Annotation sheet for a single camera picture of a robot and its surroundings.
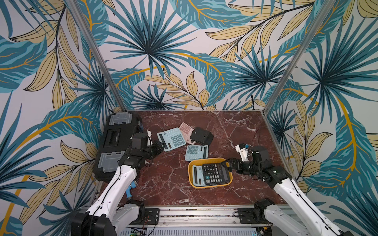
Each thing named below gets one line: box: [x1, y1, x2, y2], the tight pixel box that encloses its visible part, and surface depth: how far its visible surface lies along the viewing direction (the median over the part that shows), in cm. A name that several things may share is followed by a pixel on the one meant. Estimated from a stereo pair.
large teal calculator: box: [191, 165, 212, 187], surface depth 85 cm
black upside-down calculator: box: [189, 126, 214, 146], surface depth 103 cm
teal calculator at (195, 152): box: [185, 144, 209, 162], surface depth 97 cm
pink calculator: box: [179, 122, 197, 145], surface depth 103 cm
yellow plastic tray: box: [188, 157, 234, 189], surface depth 88 cm
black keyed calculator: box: [202, 163, 230, 185], surface depth 85 cm
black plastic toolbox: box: [93, 112, 143, 183], surface depth 85 cm
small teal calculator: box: [157, 126, 187, 152], surface depth 85 cm
